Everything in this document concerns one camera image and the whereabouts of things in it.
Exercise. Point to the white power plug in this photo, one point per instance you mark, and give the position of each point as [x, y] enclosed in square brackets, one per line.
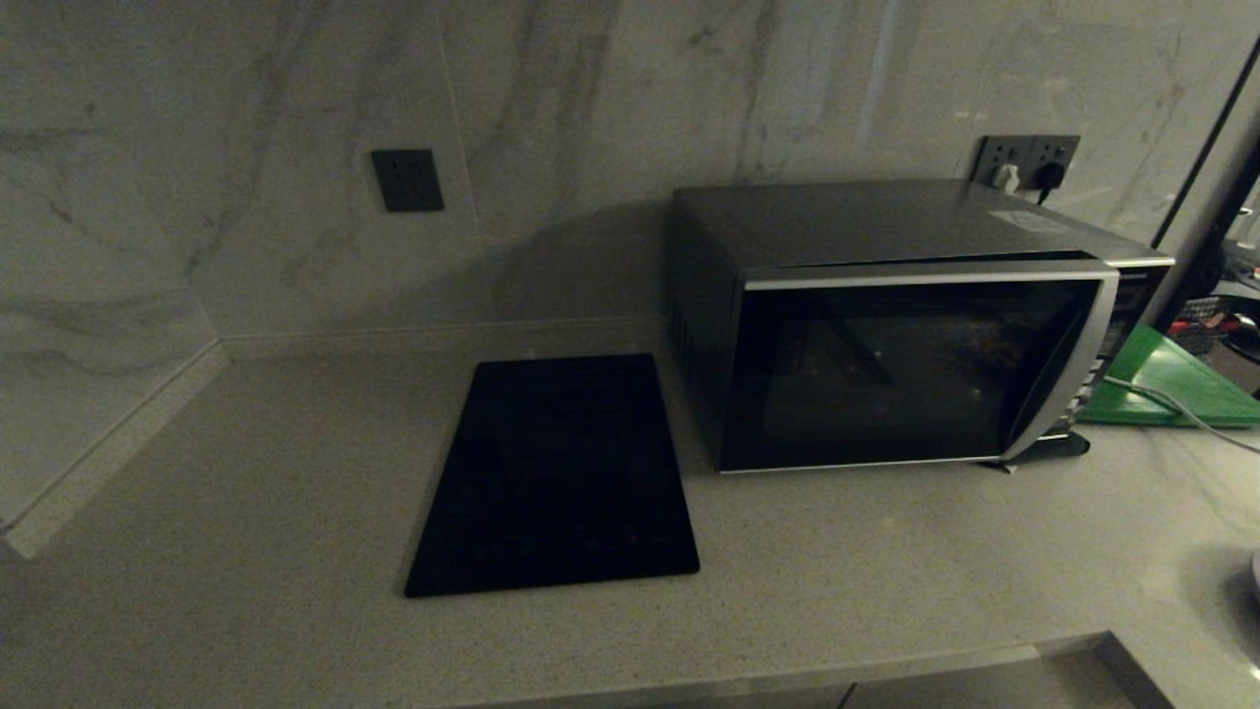
[1005, 178]

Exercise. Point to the green cutting board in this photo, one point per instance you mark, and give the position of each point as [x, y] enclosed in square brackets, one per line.
[1171, 374]

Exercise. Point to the black shelf post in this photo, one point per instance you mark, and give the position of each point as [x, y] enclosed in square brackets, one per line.
[1196, 276]

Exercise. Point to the black glass microwave door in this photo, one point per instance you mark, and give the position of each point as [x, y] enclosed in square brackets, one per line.
[866, 374]

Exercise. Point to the silver black microwave oven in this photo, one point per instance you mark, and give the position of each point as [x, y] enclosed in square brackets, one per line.
[837, 222]

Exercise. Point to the black power plug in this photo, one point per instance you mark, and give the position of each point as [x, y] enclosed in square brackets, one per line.
[1049, 175]

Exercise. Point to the dark single wall socket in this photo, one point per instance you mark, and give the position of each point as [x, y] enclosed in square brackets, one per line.
[407, 180]

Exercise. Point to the black induction cooktop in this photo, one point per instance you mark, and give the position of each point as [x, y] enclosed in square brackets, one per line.
[561, 473]

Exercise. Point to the dark double wall socket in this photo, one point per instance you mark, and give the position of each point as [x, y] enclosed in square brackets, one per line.
[1024, 150]

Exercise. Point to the thin black frame bar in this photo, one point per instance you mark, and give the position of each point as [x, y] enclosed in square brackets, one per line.
[1207, 141]

